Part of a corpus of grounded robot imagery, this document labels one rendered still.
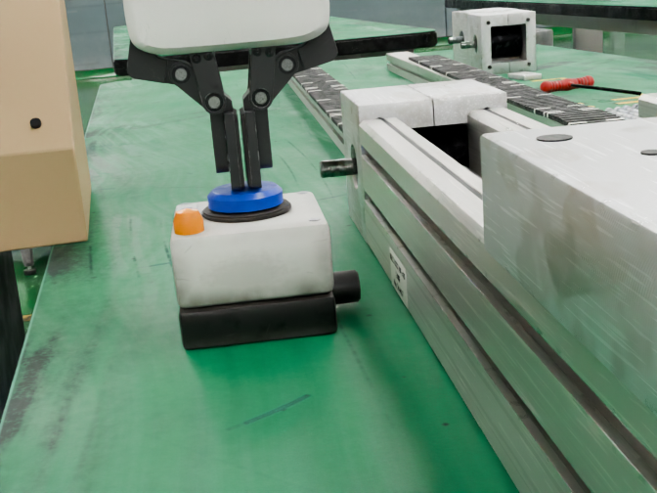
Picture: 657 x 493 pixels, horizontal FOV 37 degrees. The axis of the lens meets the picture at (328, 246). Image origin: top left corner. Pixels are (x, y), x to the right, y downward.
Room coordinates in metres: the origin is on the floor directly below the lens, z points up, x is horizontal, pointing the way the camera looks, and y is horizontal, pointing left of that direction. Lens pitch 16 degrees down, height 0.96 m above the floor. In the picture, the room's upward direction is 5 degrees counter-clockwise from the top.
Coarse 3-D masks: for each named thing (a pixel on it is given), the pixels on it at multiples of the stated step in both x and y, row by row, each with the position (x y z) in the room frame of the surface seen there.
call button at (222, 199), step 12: (216, 192) 0.50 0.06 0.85; (228, 192) 0.50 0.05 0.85; (240, 192) 0.50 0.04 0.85; (252, 192) 0.49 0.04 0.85; (264, 192) 0.49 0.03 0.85; (276, 192) 0.50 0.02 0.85; (216, 204) 0.49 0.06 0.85; (228, 204) 0.49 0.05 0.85; (240, 204) 0.49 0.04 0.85; (252, 204) 0.49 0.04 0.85; (264, 204) 0.49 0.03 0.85; (276, 204) 0.50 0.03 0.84
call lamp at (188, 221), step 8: (184, 208) 0.48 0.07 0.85; (192, 208) 0.48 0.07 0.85; (176, 216) 0.47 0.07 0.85; (184, 216) 0.47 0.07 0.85; (192, 216) 0.47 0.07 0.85; (200, 216) 0.47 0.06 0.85; (176, 224) 0.47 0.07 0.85; (184, 224) 0.47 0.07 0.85; (192, 224) 0.47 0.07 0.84; (200, 224) 0.47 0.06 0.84; (176, 232) 0.47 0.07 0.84; (184, 232) 0.47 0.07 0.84; (192, 232) 0.47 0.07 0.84; (200, 232) 0.47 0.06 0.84
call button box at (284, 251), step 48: (192, 240) 0.47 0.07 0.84; (240, 240) 0.47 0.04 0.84; (288, 240) 0.47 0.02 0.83; (192, 288) 0.47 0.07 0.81; (240, 288) 0.47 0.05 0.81; (288, 288) 0.47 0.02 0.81; (336, 288) 0.50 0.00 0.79; (192, 336) 0.47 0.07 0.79; (240, 336) 0.47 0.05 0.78; (288, 336) 0.47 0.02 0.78
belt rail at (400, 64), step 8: (392, 56) 1.75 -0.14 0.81; (400, 56) 1.73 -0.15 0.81; (408, 56) 1.72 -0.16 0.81; (416, 56) 1.70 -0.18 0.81; (392, 64) 1.79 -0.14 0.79; (400, 64) 1.68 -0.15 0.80; (408, 64) 1.61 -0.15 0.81; (416, 64) 1.56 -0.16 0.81; (400, 72) 1.68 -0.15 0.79; (408, 72) 1.61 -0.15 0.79; (416, 72) 1.54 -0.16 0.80; (424, 72) 1.48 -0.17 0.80; (432, 72) 1.43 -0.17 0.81; (416, 80) 1.54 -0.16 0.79; (424, 80) 1.48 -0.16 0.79; (432, 80) 1.46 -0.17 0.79; (440, 80) 1.38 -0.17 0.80; (448, 80) 1.33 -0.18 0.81; (520, 112) 1.01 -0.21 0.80; (528, 112) 0.99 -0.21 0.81; (536, 120) 0.96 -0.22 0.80; (544, 120) 0.94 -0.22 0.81; (552, 120) 0.91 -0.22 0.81
